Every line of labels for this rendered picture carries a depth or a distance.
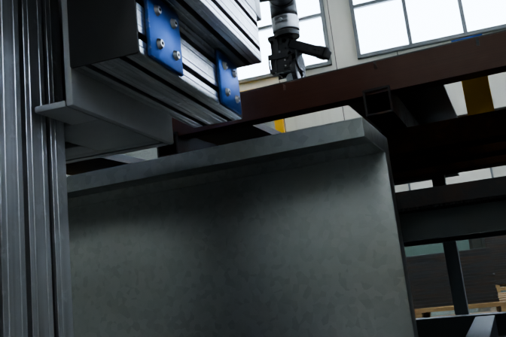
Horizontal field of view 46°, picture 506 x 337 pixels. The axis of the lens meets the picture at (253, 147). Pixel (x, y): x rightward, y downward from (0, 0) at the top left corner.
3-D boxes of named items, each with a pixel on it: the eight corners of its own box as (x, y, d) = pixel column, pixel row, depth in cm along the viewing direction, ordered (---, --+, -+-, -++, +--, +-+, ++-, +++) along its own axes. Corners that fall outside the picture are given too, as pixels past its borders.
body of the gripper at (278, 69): (279, 82, 167) (274, 42, 170) (309, 75, 164) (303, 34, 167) (269, 75, 160) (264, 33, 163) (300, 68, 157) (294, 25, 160)
